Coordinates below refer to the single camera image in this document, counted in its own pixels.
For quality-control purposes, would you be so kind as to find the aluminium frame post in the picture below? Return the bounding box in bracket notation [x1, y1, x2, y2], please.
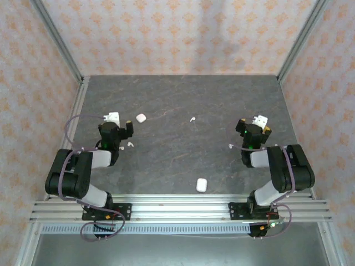
[30, 0, 84, 84]
[277, 0, 331, 84]

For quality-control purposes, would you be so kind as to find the aluminium lower frame rail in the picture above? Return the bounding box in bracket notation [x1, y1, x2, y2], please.
[317, 221, 344, 266]
[13, 221, 42, 266]

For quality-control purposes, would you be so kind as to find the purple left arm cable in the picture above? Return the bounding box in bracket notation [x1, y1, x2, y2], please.
[59, 114, 125, 242]

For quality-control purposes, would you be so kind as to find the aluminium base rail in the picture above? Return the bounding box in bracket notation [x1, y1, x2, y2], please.
[29, 192, 333, 223]

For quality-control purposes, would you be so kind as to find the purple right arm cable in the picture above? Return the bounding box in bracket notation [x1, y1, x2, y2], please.
[226, 116, 293, 241]

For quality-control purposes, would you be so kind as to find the slotted grey cable tray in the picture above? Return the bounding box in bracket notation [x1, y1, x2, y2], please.
[40, 223, 252, 235]

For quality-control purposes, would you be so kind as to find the aluminium side rail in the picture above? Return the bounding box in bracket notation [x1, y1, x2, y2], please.
[57, 76, 91, 152]

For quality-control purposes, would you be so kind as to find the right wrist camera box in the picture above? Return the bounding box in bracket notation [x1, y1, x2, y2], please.
[252, 114, 269, 130]

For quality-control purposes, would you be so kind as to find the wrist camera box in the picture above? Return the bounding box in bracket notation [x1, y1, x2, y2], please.
[252, 114, 269, 130]
[103, 111, 121, 126]

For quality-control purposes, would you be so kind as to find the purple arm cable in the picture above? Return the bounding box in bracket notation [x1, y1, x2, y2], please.
[59, 114, 125, 242]
[226, 116, 293, 241]

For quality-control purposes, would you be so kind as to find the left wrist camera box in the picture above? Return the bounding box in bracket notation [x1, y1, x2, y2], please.
[103, 111, 121, 126]

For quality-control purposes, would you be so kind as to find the small green LED board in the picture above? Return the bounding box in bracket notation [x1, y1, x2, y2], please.
[259, 218, 286, 231]

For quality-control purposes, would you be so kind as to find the grey metal panel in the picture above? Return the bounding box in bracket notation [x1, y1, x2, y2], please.
[30, 234, 332, 266]

